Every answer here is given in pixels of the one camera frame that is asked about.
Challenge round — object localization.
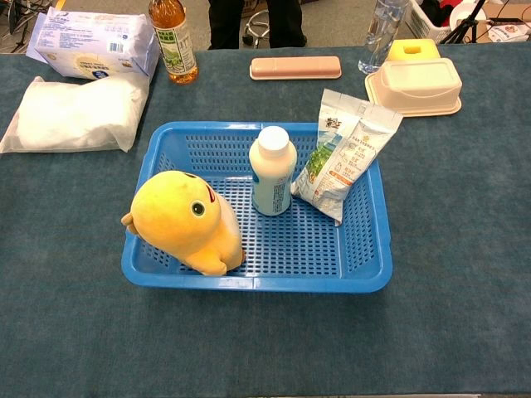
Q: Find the white milk bottle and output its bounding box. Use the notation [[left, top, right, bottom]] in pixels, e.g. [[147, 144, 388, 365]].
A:
[[248, 125, 299, 217]]

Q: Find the white printed snack bag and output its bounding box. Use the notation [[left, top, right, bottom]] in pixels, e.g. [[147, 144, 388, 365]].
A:
[[290, 88, 404, 227]]

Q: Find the yellow plush toy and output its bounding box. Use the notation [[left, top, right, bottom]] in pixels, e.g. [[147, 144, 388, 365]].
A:
[[120, 170, 244, 277]]

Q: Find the blue plastic perforated basket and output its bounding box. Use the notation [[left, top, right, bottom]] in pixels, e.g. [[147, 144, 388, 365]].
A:
[[120, 120, 394, 294]]

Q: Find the pink long plastic case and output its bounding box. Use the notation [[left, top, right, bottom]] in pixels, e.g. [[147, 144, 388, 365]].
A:
[[249, 56, 343, 81]]

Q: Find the teal table cloth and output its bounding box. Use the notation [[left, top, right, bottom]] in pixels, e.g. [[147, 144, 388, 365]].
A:
[[0, 44, 531, 398]]

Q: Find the office chair base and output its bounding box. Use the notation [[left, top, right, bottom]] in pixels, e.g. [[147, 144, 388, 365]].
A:
[[242, 10, 270, 46]]

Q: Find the amber tea bottle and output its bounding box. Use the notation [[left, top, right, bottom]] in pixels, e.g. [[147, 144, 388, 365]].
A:
[[148, 0, 199, 86]]

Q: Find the person in black trousers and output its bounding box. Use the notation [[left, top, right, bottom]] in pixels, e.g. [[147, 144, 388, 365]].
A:
[[207, 0, 308, 51]]

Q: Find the beige plastic lunch box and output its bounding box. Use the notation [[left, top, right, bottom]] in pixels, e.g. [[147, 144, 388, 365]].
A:
[[364, 57, 464, 119]]

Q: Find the yellow sponge block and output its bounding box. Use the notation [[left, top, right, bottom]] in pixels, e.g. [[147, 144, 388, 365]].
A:
[[385, 39, 441, 63]]

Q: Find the clear water bottle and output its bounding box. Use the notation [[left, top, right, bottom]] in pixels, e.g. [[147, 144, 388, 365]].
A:
[[358, 0, 410, 75]]

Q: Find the white soft plastic-wrapped pack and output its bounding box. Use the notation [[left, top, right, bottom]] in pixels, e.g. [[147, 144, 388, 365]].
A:
[[0, 75, 150, 154]]

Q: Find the blue white tissue pack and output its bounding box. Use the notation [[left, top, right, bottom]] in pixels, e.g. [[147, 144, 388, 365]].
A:
[[25, 6, 161, 80]]

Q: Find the white laundry basket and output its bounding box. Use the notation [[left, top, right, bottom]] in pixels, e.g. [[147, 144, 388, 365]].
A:
[[404, 0, 453, 41]]

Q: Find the black tripod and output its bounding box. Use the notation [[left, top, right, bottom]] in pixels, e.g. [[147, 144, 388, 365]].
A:
[[439, 0, 489, 45]]

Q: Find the white printed box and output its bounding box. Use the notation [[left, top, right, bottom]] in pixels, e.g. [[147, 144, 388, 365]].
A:
[[485, 18, 531, 42]]

